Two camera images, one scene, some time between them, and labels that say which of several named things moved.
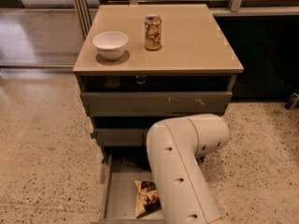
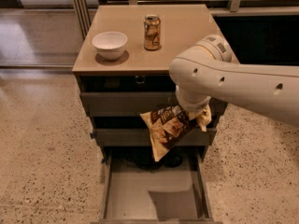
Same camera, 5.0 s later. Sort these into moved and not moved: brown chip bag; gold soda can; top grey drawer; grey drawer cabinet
Moved: brown chip bag
Not moved: grey drawer cabinet; gold soda can; top grey drawer
